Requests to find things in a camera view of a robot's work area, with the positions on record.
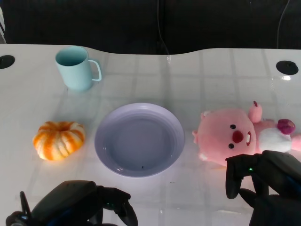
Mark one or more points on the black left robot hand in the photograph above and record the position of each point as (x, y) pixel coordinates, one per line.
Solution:
(70, 197)

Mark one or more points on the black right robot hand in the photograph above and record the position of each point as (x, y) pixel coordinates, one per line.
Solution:
(277, 169)

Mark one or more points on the pink plush doll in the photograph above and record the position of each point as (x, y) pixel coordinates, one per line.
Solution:
(225, 136)

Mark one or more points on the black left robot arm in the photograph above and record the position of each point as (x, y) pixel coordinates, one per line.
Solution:
(16, 217)

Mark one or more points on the lavender round plate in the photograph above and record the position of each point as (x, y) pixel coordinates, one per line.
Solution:
(140, 141)

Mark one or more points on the orange white striped pumpkin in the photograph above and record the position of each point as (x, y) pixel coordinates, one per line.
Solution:
(58, 141)

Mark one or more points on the light blue mug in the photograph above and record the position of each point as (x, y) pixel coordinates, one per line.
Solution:
(75, 70)

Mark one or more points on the white object at edge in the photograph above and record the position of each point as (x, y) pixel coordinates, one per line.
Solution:
(2, 28)

